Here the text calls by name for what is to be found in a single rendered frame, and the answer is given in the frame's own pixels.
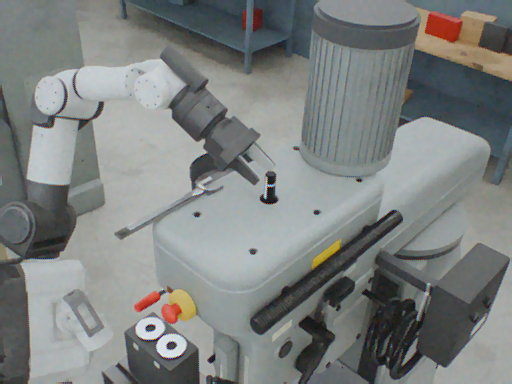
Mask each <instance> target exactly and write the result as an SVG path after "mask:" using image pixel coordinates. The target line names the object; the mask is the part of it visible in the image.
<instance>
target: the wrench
mask: <svg viewBox="0 0 512 384"><path fill-rule="evenodd" d="M211 182H212V178H211V177H208V178H206V179H205V180H202V181H201V182H199V183H198V184H196V185H195V188H196V189H193V190H192V191H190V192H189V193H186V194H184V195H183V196H181V197H180V198H177V199H175V200H174V201H172V202H170V203H168V204H166V205H165V206H163V207H161V208H159V209H157V210H156V211H153V212H152V213H150V214H148V215H147V216H143V217H142V218H141V219H139V220H136V221H134V222H133V223H132V224H130V225H127V226H125V227H124V228H123V229H121V230H118V231H116V232H115V233H114V236H116V237H117V238H118V239H120V240H122V239H125V238H126V237H128V236H129V235H131V234H133V233H135V232H137V231H138V230H141V229H142V228H144V227H146V226H147V225H150V224H152V223H153V222H154V221H156V220H159V219H161V217H163V216H166V215H168V214H169V213H170V212H172V211H175V210H176V209H178V208H179V207H182V206H184V205H185V204H187V203H188V202H191V201H193V200H194V199H196V198H198V197H200V196H202V195H203V194H204V193H206V194H207V195H210V194H211V193H216V191H218V190H220V189H222V188H224V184H221V183H220V184H216V185H215V186H213V187H211V188H210V189H207V187H205V186H206V185H207V184H210V183H211Z"/></svg>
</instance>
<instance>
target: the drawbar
mask: <svg viewBox="0 0 512 384"><path fill-rule="evenodd" d="M266 177H267V184H268V185H274V184H275V183H276V173H275V171H267V172H266V176H265V183H266ZM263 203H265V204H269V205H270V204H275V185H274V186H267V188H266V198H265V189H264V202H263Z"/></svg>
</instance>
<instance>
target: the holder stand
mask: <svg viewBox="0 0 512 384"><path fill-rule="evenodd" d="M124 336H125V341H126V347H127V359H128V366H129V369H131V371H132V372H133V373H134V374H136V376H137V377H139V378H140V379H141V380H142V381H143V382H144V383H145V384H200V374H199V349H198V348H197V346H196V345H195V344H192V342H191V341H190V340H188V339H187V338H186V337H184V336H183V335H182V334H180V333H179V332H178V330H175V329H174V327H172V326H170V325H169V324H168V323H167V322H166V321H164V320H163V319H162V318H161V317H159V316H158V315H157V314H155V312H151V313H150V314H149V315H147V316H146V317H144V318H142V319H141V321H139V322H137V323H136V324H134V325H133V326H131V327H130V328H128V329H127V330H126V331H124Z"/></svg>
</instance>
